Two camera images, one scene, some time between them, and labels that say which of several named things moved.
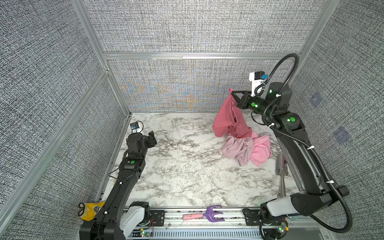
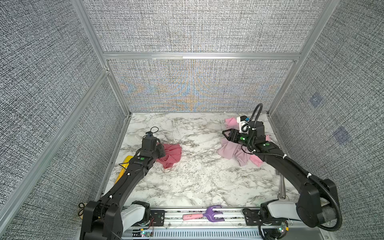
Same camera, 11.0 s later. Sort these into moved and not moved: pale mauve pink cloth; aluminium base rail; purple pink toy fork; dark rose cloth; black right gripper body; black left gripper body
Moved: dark rose cloth; black left gripper body; black right gripper body
Not moved: aluminium base rail; pale mauve pink cloth; purple pink toy fork
